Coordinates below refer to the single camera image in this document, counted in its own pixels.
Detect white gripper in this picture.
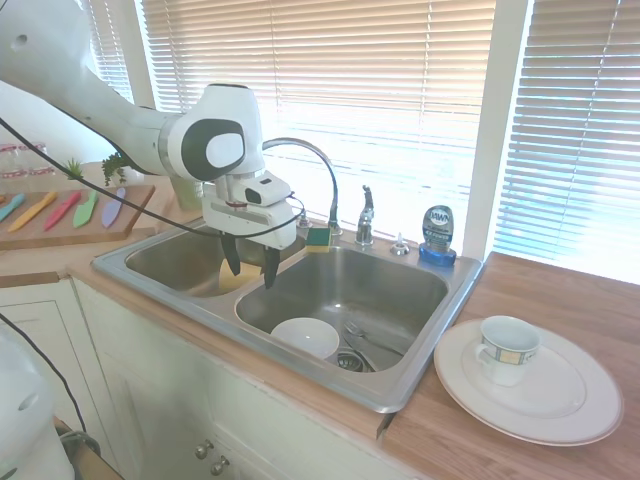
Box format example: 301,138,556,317
201,172,299,291

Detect chrome faucet handle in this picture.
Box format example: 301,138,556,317
355,184,377,247

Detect yellow sponge in sink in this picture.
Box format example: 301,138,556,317
217,259,264,294

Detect yellow and green sponge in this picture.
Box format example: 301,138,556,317
305,226,334,255

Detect white bowl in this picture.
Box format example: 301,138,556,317
269,316,342,362

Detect green pot with plant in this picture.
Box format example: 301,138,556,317
169,176,206,212

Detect silver fork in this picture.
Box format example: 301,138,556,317
342,319,404,359

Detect stainless steel double sink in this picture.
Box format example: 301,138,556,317
91,219,486,416

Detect wooden cutting board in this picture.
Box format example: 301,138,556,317
0,184,158,252

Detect metal drain strainer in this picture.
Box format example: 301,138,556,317
335,349,377,374

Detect purple plastic knife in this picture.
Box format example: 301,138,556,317
100,186,128,229

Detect white kitchen cabinet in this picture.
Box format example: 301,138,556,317
0,277,406,480

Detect small leafy potted plant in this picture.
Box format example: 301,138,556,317
100,151,147,189

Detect green plastic knife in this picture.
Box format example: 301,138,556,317
72,189,101,230

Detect blue dish soap bottle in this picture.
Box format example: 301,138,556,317
417,204,459,268

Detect small spiky succulent plant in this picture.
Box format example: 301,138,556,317
61,156,87,182

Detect wide window blind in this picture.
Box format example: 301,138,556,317
138,0,497,242

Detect orange plastic knife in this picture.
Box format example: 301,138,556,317
6,191,59,233

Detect teal plastic knife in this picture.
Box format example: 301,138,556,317
0,193,27,224

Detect clear plastic container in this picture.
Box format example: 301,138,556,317
0,142,49,194

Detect wooden robot stand board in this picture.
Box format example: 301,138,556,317
53,418,124,480

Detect narrow window blind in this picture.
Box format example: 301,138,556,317
88,0,137,104

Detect white patterned teacup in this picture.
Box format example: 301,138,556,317
471,314,543,388

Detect white dinner plate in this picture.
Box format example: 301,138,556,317
432,317,626,448

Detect tall window blind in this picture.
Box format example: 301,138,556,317
491,0,640,287

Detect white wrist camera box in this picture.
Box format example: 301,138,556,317
227,170,294,208

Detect black camera cable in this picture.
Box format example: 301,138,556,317
0,116,309,239

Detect black base cable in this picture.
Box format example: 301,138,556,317
0,311,87,434

